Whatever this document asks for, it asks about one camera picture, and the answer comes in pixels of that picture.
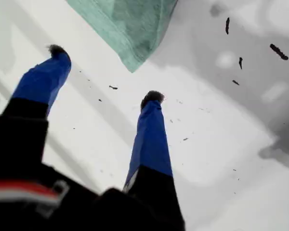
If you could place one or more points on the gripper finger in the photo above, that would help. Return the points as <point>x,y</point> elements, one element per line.
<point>151,149</point>
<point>41,84</point>

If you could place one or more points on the pale green T-shirt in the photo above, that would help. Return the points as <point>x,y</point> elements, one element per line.
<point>125,29</point>

